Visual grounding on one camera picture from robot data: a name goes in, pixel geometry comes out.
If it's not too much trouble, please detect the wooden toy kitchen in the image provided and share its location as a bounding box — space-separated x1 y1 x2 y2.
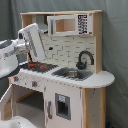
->
6 9 116 128

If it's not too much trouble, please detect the grey range hood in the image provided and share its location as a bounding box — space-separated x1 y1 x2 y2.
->
36 15 48 33

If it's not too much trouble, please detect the grey toy sink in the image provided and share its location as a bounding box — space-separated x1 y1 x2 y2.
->
53 67 92 81

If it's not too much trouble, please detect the white cupboard door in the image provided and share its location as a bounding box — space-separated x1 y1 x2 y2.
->
44 82 82 128

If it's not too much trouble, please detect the black toy stovetop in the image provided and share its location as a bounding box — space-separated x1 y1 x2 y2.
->
20 62 57 73

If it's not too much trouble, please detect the red left stove knob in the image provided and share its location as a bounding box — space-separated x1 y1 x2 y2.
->
13 76 19 82

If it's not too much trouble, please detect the black toy faucet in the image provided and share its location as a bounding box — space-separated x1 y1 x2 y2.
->
76 50 94 70

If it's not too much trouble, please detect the grey toy ice dispenser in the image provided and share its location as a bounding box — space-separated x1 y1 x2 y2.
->
55 94 71 120

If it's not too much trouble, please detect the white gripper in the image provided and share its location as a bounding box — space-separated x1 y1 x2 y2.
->
18 23 46 62

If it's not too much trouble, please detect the white toy microwave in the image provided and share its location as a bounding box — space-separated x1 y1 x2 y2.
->
47 14 93 36

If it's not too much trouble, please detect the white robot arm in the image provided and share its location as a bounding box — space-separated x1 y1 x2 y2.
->
0 23 46 128

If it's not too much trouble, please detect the red stove knob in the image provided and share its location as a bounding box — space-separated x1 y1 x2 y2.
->
32 81 37 87
13 76 19 82

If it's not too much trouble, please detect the white oven door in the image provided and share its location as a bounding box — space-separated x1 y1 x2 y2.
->
0 85 15 120

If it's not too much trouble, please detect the red right stove knob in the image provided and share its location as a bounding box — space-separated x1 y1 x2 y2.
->
32 81 37 87

